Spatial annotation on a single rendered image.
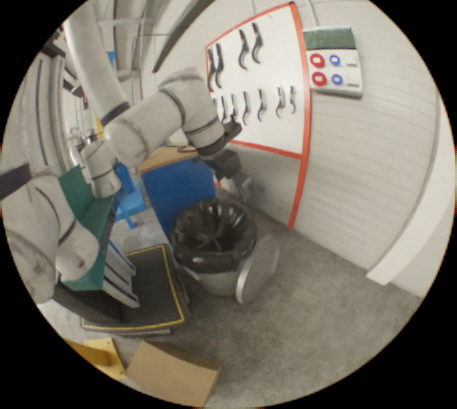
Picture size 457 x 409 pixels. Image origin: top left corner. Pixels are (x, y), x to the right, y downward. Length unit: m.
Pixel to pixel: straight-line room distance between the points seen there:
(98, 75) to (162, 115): 0.21
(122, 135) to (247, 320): 1.22
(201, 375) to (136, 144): 1.00
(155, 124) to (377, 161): 1.22
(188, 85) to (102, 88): 0.20
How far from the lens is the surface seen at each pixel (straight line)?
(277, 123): 1.35
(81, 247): 0.46
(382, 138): 1.18
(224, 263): 0.67
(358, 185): 1.25
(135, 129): 0.21
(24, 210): 0.27
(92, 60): 0.39
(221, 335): 1.22
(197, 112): 0.27
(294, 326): 1.27
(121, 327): 1.14
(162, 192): 1.09
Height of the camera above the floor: 1.21
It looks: 27 degrees down
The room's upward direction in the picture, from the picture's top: 4 degrees counter-clockwise
